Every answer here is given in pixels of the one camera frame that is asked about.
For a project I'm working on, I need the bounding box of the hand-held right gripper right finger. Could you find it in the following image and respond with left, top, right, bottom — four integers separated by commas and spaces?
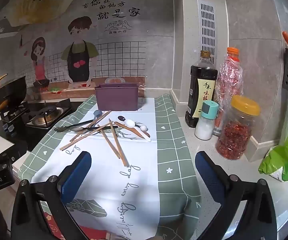
195, 151, 284, 240

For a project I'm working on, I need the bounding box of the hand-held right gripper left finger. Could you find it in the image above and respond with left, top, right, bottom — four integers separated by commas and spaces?
10, 151, 92, 240

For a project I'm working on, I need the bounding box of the wooden chopstick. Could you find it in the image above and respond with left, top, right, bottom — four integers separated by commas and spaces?
108, 119, 128, 167
60, 121, 114, 151
70, 110, 111, 142
97, 124, 121, 159

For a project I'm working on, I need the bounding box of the metal spoon with black handle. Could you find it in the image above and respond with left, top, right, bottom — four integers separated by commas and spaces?
69, 126, 112, 132

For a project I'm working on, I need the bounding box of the long black spoon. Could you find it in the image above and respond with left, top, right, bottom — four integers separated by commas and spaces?
54, 120, 96, 133

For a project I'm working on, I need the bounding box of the blue-grey spoon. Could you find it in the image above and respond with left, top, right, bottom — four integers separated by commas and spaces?
90, 110, 103, 128

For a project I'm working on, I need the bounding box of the small white spoon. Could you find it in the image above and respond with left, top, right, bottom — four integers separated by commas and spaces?
139, 125, 152, 142

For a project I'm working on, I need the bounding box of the purple utensil holder box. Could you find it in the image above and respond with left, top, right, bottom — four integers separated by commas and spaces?
95, 83, 141, 112

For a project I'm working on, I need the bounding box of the green checked white tablecloth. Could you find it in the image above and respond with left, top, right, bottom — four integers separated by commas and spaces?
18, 94, 202, 240

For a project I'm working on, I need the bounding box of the salt shaker with teal lid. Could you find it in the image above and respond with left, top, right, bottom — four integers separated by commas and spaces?
194, 100, 219, 141

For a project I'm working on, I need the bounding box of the chili flake jar yellow lid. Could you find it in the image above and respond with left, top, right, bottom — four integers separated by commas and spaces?
215, 95, 261, 160

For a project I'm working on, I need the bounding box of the red patterned cloth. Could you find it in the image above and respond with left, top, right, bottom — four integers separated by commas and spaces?
40, 200, 109, 240

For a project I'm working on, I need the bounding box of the gas stove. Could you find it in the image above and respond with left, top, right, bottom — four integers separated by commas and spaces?
0, 99, 72, 153

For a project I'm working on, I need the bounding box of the green plastic bag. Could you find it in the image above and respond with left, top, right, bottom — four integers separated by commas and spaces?
258, 105, 288, 183

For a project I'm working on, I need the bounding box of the dark soy sauce bottle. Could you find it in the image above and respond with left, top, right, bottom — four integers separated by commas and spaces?
185, 50, 218, 128

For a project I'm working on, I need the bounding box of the plastic bottle of dried chili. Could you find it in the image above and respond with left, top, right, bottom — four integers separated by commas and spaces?
212, 47, 243, 137

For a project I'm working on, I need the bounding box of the range hood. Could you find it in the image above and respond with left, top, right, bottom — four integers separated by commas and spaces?
0, 0, 77, 43

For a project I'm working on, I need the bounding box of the white vent grille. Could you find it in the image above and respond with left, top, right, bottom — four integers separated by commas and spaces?
197, 0, 215, 64

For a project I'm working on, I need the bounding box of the black wok with yellow handle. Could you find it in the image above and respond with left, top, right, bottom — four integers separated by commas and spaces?
0, 74, 27, 110

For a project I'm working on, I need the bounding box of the cartoon wall sticker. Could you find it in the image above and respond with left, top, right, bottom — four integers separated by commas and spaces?
14, 0, 174, 92

